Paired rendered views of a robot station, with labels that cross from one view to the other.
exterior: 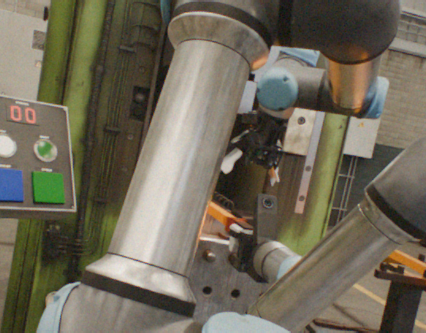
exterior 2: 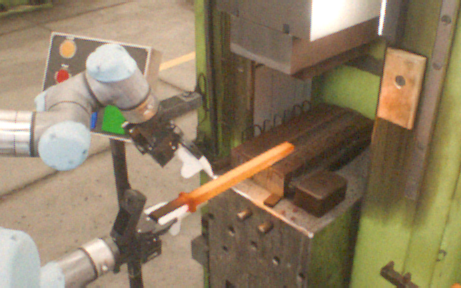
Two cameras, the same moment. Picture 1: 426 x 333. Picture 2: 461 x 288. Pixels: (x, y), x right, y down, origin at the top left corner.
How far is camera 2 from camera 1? 1.45 m
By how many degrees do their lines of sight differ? 56
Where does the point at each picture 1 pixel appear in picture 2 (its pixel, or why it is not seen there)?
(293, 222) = (403, 207)
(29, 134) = not seen: hidden behind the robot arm
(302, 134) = (401, 99)
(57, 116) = (139, 57)
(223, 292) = (266, 253)
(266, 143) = (142, 140)
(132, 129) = (241, 61)
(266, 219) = (122, 215)
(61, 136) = not seen: hidden behind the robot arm
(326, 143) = (448, 117)
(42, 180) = (110, 113)
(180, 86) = not seen: outside the picture
